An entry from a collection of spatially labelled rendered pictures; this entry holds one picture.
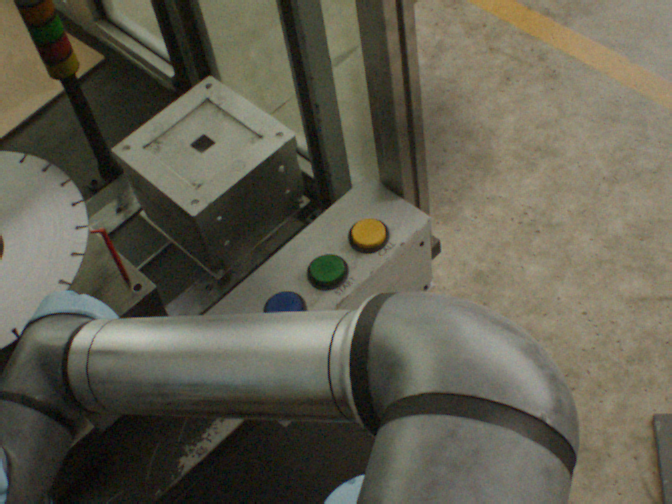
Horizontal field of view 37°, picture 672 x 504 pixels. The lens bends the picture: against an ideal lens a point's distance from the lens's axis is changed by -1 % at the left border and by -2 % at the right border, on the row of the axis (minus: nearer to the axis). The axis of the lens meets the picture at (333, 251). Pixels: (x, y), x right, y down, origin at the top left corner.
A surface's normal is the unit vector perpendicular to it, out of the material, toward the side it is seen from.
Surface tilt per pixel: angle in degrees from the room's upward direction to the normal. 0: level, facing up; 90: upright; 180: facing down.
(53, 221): 0
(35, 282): 0
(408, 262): 90
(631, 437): 0
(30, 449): 45
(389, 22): 90
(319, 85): 90
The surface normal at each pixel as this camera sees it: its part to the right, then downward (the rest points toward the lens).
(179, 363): -0.54, -0.22
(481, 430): 0.04, -0.55
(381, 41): -0.71, 0.62
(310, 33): 0.70, 0.52
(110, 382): -0.53, 0.15
